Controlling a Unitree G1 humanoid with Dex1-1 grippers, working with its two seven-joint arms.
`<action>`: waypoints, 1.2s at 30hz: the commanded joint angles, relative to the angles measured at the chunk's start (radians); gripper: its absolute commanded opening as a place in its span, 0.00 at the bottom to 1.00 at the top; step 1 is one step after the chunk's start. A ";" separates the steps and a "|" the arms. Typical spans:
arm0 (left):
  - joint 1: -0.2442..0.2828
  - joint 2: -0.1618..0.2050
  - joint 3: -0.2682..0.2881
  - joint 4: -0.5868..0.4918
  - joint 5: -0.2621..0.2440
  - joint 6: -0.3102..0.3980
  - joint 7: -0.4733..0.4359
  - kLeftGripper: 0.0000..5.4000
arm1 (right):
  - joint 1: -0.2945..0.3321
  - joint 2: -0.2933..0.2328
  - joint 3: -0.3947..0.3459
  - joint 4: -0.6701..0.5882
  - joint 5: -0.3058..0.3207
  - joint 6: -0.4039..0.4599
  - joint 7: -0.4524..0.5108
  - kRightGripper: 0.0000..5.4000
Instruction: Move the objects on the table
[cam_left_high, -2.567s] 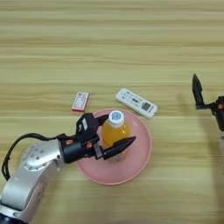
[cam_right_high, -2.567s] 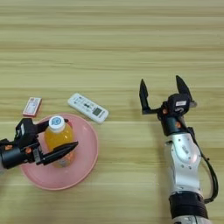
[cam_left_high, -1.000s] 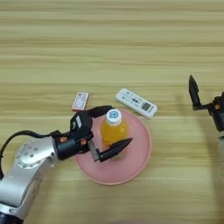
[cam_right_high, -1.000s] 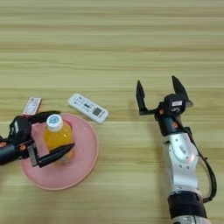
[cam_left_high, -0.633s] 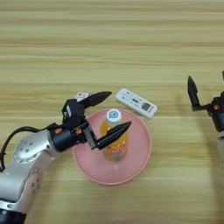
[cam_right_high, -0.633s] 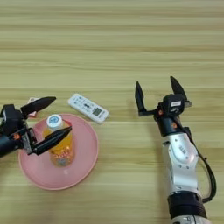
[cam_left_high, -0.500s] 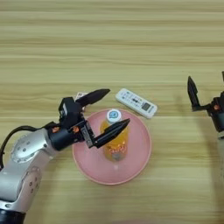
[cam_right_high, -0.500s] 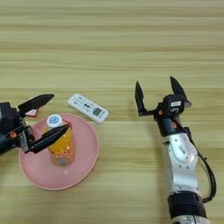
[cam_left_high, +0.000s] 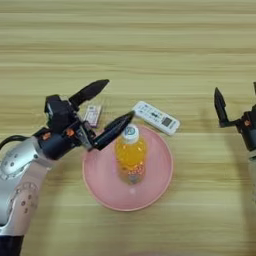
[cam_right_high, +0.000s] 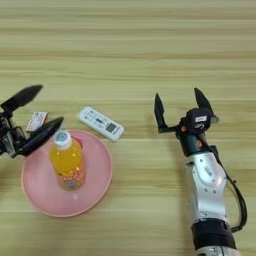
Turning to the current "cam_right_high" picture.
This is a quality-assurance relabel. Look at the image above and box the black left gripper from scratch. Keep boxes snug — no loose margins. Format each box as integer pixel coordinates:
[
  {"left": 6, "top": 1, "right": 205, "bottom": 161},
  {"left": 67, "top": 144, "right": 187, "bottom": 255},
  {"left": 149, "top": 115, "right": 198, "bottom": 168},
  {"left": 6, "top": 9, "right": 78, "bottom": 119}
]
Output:
[{"left": 0, "top": 84, "right": 65, "bottom": 160}]

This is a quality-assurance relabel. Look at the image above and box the orange juice bottle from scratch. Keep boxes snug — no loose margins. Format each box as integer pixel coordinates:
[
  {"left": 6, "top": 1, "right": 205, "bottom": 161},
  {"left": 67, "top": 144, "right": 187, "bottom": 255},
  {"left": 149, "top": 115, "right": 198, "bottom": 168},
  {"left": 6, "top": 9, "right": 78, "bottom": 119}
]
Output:
[{"left": 48, "top": 130, "right": 87, "bottom": 192}]

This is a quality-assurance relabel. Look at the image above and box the white remote control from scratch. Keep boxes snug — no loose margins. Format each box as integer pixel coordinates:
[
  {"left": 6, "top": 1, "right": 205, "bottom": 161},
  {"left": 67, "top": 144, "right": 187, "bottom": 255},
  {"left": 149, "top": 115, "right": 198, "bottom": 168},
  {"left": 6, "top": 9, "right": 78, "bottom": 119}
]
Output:
[{"left": 79, "top": 106, "right": 125, "bottom": 142}]

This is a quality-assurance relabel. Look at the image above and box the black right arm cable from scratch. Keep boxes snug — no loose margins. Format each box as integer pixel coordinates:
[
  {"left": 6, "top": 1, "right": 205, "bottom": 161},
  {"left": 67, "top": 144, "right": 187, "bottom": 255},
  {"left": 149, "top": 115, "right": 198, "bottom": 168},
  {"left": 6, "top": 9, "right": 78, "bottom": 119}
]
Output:
[{"left": 199, "top": 126, "right": 248, "bottom": 233}]

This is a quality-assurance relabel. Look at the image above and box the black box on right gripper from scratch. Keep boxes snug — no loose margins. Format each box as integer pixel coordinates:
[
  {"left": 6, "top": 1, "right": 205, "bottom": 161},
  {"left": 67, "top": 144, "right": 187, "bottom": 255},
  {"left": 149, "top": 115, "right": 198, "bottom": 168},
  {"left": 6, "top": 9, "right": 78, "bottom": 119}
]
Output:
[{"left": 184, "top": 107, "right": 213, "bottom": 133}]

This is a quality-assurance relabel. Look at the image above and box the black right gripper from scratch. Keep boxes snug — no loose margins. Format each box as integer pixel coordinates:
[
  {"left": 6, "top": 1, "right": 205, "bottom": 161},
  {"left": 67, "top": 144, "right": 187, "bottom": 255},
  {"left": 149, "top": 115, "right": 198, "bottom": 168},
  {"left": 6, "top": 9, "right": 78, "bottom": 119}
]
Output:
[{"left": 153, "top": 87, "right": 220, "bottom": 158}]

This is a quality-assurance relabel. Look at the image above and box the small red white card box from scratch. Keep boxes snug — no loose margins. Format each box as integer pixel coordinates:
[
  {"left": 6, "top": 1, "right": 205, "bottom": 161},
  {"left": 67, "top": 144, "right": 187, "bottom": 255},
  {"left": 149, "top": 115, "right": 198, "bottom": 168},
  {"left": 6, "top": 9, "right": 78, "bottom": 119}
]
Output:
[{"left": 25, "top": 111, "right": 49, "bottom": 133}]

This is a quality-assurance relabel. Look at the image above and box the pink round plate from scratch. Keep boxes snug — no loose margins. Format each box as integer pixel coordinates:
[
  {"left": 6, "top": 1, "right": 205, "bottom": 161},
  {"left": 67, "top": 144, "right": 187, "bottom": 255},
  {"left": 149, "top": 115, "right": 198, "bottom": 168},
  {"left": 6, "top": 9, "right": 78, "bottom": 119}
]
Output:
[{"left": 20, "top": 129, "right": 114, "bottom": 218}]

